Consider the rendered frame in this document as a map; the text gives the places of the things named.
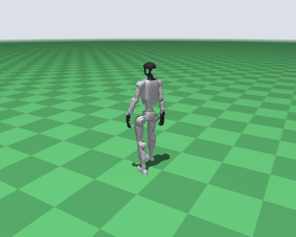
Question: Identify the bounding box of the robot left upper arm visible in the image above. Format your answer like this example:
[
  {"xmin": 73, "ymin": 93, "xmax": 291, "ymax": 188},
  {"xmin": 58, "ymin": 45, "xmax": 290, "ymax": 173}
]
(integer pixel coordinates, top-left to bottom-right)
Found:
[{"xmin": 134, "ymin": 81, "xmax": 146, "ymax": 104}]

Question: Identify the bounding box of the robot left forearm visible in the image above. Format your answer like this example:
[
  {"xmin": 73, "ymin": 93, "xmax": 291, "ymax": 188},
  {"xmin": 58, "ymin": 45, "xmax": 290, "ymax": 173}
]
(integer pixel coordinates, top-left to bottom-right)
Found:
[{"xmin": 126, "ymin": 98, "xmax": 136, "ymax": 117}]

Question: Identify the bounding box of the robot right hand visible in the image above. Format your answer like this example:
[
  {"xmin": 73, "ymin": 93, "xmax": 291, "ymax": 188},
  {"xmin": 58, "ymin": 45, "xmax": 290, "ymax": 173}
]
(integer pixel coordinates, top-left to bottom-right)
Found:
[{"xmin": 158, "ymin": 112, "xmax": 165, "ymax": 126}]

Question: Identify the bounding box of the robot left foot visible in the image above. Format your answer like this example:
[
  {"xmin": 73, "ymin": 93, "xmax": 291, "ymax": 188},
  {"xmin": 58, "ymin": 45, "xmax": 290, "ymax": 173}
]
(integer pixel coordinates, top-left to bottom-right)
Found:
[{"xmin": 137, "ymin": 165, "xmax": 148, "ymax": 175}]

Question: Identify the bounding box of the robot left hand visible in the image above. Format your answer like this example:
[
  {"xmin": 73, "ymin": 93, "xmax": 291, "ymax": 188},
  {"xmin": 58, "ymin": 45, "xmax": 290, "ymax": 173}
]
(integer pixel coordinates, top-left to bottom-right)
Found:
[{"xmin": 126, "ymin": 115, "xmax": 131, "ymax": 128}]

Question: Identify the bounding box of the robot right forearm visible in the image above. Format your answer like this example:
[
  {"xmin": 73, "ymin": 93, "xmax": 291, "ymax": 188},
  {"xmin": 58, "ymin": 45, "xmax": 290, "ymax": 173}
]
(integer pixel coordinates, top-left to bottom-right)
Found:
[{"xmin": 159, "ymin": 99, "xmax": 165, "ymax": 114}]

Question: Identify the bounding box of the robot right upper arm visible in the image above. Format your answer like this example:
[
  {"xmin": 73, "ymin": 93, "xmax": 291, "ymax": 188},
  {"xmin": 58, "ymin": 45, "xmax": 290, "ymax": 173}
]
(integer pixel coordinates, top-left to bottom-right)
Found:
[{"xmin": 157, "ymin": 79, "xmax": 163, "ymax": 101}]

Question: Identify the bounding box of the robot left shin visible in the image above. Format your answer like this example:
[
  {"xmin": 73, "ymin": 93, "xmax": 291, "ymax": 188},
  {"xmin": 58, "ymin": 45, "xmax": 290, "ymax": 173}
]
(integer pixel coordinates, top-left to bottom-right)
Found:
[{"xmin": 137, "ymin": 142, "xmax": 146, "ymax": 170}]

